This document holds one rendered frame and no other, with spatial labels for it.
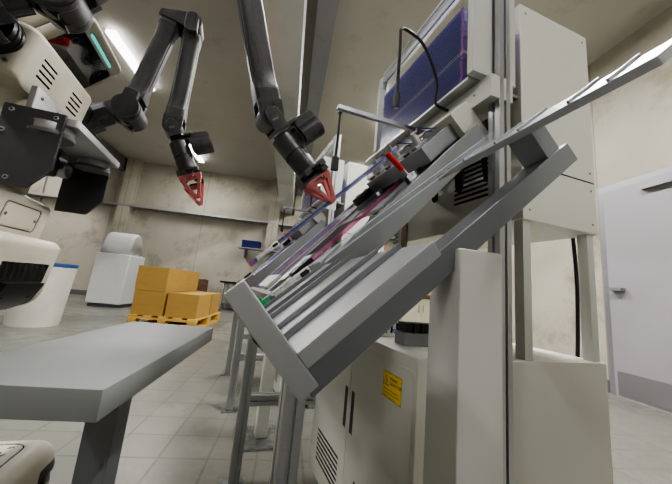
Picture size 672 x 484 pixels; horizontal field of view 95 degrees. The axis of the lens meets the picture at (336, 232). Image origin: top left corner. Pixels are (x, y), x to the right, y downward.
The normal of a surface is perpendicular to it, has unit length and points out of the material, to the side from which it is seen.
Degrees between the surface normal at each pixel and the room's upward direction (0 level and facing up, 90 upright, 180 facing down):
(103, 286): 90
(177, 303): 90
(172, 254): 90
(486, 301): 90
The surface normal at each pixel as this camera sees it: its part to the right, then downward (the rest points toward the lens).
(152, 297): 0.06, -0.18
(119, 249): 0.19, -0.33
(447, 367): -0.96, -0.15
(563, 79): 0.34, -0.15
